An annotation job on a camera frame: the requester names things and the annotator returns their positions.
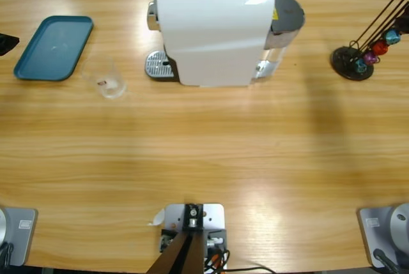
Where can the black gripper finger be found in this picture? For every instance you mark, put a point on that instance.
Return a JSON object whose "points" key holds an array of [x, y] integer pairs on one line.
{"points": [[6, 42], [403, 25]]}

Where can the clear glass cup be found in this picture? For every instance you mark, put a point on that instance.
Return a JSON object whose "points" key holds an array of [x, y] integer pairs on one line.
{"points": [[110, 85]]}

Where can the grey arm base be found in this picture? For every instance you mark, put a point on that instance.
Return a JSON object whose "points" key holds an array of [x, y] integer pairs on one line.
{"points": [[383, 232], [19, 232]]}

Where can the blue coffee capsule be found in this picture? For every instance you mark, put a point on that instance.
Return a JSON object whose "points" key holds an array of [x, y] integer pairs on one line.
{"points": [[391, 37]]}

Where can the red coffee capsule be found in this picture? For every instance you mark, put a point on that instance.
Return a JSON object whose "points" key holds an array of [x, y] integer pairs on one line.
{"points": [[379, 47]]}

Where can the purple coffee capsule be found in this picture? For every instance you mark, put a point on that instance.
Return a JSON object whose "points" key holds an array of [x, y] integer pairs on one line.
{"points": [[370, 58]]}

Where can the teal coffee capsule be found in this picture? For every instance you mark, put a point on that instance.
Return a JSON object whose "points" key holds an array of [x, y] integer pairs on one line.
{"points": [[361, 67]]}

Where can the white capsule coffee machine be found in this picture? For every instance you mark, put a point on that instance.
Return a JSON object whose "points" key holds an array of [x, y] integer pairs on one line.
{"points": [[217, 47]]}

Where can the teal plastic tray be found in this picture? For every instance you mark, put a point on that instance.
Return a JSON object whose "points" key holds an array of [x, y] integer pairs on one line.
{"points": [[54, 47]]}

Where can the black capsule holder with rods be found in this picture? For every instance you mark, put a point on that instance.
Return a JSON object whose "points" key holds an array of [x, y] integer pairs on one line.
{"points": [[343, 60]]}

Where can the metal drip tray grate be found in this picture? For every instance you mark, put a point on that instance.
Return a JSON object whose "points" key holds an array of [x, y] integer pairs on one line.
{"points": [[158, 63]]}

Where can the white paper tab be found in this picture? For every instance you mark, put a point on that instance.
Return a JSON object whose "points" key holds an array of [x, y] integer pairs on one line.
{"points": [[158, 218]]}

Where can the dark camera post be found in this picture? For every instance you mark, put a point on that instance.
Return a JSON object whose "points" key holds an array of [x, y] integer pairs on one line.
{"points": [[191, 223]]}

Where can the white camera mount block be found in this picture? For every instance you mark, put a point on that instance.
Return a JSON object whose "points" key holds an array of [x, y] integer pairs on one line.
{"points": [[212, 219]]}

